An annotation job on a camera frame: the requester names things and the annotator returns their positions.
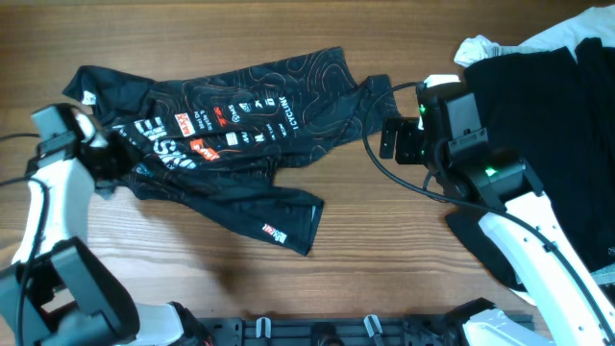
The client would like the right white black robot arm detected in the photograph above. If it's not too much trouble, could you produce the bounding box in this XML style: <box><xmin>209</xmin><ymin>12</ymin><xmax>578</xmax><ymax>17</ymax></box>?
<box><xmin>413</xmin><ymin>75</ymin><xmax>614</xmax><ymax>345</ymax></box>

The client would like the black orange printed cycling jersey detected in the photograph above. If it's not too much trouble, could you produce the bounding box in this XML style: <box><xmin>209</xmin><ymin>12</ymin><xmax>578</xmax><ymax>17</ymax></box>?
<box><xmin>63</xmin><ymin>47</ymin><xmax>398</xmax><ymax>255</ymax></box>

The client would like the white garment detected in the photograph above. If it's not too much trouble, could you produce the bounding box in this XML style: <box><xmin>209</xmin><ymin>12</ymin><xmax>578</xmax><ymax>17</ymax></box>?
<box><xmin>454</xmin><ymin>5</ymin><xmax>614</xmax><ymax>67</ymax></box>

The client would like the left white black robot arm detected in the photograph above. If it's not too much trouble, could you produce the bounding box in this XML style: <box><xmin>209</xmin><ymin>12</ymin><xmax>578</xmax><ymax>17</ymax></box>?
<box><xmin>1</xmin><ymin>104</ymin><xmax>215</xmax><ymax>345</ymax></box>

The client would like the black garment pile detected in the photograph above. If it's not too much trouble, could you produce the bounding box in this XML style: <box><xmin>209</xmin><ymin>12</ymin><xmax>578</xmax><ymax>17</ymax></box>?
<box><xmin>464</xmin><ymin>37</ymin><xmax>614</xmax><ymax>272</ymax></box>

